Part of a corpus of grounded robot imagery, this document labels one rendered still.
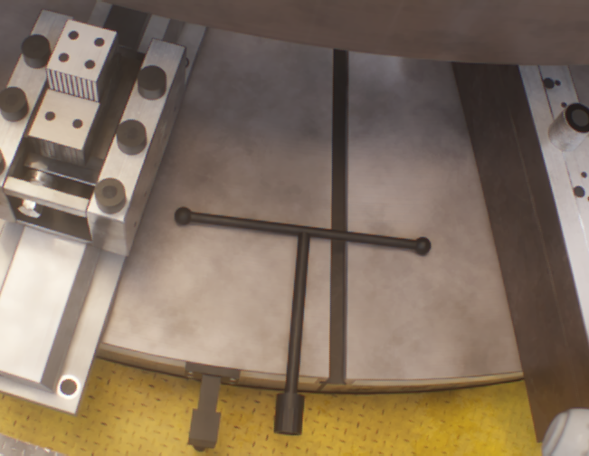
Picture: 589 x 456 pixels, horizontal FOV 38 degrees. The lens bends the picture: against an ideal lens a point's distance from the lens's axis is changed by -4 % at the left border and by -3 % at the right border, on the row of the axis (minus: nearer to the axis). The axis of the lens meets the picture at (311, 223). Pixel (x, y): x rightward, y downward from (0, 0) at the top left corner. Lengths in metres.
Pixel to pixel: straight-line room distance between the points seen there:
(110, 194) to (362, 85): 0.91
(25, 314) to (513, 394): 1.37
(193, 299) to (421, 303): 0.56
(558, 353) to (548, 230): 0.28
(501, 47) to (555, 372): 0.76
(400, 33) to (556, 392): 0.90
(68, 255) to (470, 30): 1.00
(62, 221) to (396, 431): 1.07
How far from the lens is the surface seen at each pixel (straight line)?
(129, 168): 1.87
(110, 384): 2.42
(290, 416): 2.06
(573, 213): 2.02
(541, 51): 1.89
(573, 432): 1.18
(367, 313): 2.19
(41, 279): 2.02
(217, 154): 2.29
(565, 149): 2.07
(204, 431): 2.07
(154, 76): 1.92
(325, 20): 1.74
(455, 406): 2.53
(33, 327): 2.00
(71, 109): 1.84
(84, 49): 1.82
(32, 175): 1.97
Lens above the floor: 2.37
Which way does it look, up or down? 67 degrees down
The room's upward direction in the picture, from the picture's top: 23 degrees clockwise
